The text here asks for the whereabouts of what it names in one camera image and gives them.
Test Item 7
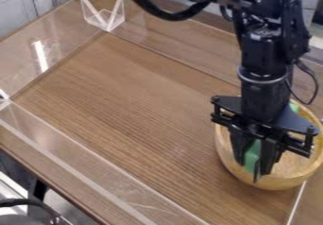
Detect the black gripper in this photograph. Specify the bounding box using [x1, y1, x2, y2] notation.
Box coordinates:
[211, 75, 319, 183]

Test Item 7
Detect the green rectangular block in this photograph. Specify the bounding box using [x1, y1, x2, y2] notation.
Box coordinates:
[243, 102, 299, 180]

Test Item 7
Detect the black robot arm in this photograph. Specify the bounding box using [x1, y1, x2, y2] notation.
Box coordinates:
[132, 0, 319, 180]

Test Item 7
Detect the brown wooden bowl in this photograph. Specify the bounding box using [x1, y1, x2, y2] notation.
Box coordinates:
[215, 100, 323, 191]

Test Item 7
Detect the black table leg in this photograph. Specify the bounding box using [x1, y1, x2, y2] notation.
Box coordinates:
[30, 180, 48, 201]

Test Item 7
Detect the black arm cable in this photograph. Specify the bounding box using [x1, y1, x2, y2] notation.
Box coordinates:
[288, 60, 321, 106]

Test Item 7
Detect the black cable bottom left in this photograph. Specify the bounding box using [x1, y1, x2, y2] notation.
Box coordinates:
[0, 198, 60, 225]

